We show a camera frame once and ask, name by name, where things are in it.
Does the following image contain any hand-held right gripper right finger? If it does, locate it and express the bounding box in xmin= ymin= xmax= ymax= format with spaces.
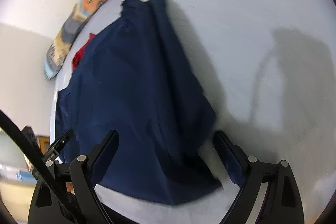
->
xmin=213 ymin=130 xmax=305 ymax=224

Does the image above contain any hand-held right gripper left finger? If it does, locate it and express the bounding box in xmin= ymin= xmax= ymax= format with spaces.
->
xmin=28 ymin=130 xmax=120 ymax=224

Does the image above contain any light blue bed sheet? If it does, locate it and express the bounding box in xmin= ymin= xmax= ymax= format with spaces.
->
xmin=50 ymin=0 xmax=336 ymax=224

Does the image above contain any navy jacket with red collar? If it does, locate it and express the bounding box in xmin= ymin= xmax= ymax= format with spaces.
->
xmin=55 ymin=0 xmax=223 ymax=206

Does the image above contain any wooden cabinet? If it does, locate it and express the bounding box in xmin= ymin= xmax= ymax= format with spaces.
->
xmin=37 ymin=135 xmax=51 ymax=155

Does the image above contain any black cable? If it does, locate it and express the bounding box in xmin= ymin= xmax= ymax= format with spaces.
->
xmin=0 ymin=110 xmax=86 ymax=224

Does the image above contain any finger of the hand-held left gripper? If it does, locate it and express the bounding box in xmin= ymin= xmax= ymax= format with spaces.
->
xmin=43 ymin=129 xmax=74 ymax=162

